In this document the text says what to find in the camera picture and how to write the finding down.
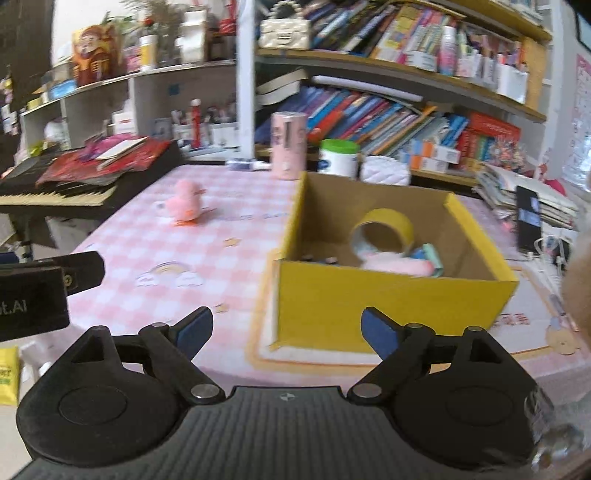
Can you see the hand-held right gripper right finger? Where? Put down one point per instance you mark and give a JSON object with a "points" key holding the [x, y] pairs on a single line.
{"points": [[378, 337]]}

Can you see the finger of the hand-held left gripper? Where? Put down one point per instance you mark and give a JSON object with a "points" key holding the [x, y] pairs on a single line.
{"points": [[85, 272]]}

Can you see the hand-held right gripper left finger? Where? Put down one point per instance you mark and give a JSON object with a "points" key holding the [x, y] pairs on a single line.
{"points": [[194, 334]]}

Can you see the yellow cardboard box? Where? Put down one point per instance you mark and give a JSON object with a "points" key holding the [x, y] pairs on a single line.
{"points": [[369, 314]]}

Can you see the pink pig plush toy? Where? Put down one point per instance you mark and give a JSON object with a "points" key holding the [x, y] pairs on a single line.
{"points": [[392, 265]]}

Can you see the blue packet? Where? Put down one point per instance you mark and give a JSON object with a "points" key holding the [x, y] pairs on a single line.
{"points": [[419, 254]]}

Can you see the mint green small item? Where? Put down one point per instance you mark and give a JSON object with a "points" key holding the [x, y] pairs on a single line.
{"points": [[435, 261]]}

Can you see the yellow tape roll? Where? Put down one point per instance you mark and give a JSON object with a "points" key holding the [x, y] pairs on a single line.
{"points": [[397, 221]]}

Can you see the pink checked tablecloth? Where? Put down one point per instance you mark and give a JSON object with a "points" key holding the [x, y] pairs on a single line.
{"points": [[152, 249]]}

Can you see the yellow plastic bag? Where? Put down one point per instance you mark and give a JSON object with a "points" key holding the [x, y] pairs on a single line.
{"points": [[8, 376]]}

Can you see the black electronic keyboard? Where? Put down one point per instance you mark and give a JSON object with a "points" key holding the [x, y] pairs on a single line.
{"points": [[46, 196]]}

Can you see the pile of red packets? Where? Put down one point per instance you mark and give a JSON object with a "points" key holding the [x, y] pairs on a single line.
{"points": [[78, 168]]}

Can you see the pink chick plush toy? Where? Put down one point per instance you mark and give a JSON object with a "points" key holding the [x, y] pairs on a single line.
{"points": [[184, 203]]}

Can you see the white card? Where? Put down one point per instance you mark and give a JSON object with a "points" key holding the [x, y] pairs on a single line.
{"points": [[120, 148]]}

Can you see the white quilted pouch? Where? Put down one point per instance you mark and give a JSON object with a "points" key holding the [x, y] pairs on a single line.
{"points": [[385, 170]]}

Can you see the white pen holder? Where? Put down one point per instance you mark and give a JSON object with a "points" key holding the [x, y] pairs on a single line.
{"points": [[182, 134], [224, 134]]}

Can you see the white jar green lid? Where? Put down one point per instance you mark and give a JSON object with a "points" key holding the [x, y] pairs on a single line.
{"points": [[339, 161]]}

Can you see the orange white medicine box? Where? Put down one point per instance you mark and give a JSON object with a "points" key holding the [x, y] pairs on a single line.
{"points": [[422, 162], [438, 150]]}

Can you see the black smartphone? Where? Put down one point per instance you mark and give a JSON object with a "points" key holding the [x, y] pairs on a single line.
{"points": [[527, 217]]}

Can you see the stack of papers and books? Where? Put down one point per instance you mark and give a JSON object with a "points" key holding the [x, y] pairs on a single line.
{"points": [[498, 187]]}

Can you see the white shelf unit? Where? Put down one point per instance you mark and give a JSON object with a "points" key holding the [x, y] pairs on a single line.
{"points": [[152, 87]]}

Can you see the clear plastic wrap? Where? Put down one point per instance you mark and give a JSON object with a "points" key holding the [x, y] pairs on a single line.
{"points": [[554, 429]]}

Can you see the pink humidifier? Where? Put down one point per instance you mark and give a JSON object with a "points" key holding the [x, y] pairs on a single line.
{"points": [[287, 147]]}

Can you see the fortune god printed box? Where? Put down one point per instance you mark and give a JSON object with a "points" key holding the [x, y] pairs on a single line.
{"points": [[94, 57]]}

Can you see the row of leaning books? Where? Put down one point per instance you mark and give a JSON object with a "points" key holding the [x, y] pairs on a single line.
{"points": [[369, 117]]}

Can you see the white bottle yellow label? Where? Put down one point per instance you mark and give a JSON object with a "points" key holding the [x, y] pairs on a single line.
{"points": [[147, 53]]}

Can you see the red boxed book set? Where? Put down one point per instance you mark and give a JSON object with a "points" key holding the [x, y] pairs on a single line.
{"points": [[491, 136]]}

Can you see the open thick book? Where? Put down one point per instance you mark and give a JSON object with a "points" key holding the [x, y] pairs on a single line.
{"points": [[279, 87]]}

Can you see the wooden bookshelf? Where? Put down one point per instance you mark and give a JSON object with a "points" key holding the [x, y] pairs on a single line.
{"points": [[485, 94]]}

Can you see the white organizer with pens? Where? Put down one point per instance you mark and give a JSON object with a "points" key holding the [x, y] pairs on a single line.
{"points": [[510, 83]]}

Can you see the pastel bottle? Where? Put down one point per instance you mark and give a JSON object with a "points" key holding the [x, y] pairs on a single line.
{"points": [[447, 50]]}

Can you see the row of colourful books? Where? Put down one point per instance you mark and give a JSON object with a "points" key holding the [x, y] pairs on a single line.
{"points": [[392, 34]]}

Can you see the cream quilted handbag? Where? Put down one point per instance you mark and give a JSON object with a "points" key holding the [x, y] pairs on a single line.
{"points": [[284, 32]]}

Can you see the wall poster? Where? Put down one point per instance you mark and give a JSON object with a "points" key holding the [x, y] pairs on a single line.
{"points": [[579, 138]]}

